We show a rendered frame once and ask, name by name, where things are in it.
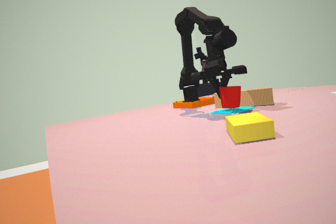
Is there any red cup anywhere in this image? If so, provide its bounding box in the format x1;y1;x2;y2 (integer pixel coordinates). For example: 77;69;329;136
219;86;241;109

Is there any tan wooden plank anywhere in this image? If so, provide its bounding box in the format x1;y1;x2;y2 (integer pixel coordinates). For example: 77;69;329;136
214;87;274;108

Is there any yellow block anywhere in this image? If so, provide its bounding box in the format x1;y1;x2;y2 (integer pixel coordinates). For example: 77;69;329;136
225;112;275;143

